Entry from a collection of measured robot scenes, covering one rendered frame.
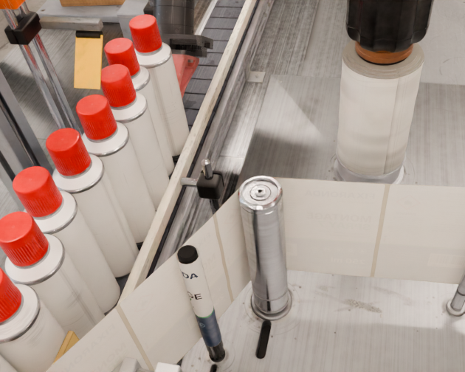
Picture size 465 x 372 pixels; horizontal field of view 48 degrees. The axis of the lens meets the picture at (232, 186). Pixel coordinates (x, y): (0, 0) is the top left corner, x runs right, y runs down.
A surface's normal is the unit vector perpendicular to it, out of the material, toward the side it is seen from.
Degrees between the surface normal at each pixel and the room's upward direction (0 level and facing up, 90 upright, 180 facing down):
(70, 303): 90
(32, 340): 90
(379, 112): 91
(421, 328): 0
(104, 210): 90
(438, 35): 0
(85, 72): 48
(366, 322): 0
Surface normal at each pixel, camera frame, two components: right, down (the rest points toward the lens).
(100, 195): 0.75, 0.44
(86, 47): -0.25, 0.11
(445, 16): -0.11, -0.66
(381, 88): -0.18, 0.75
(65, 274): 0.91, 0.23
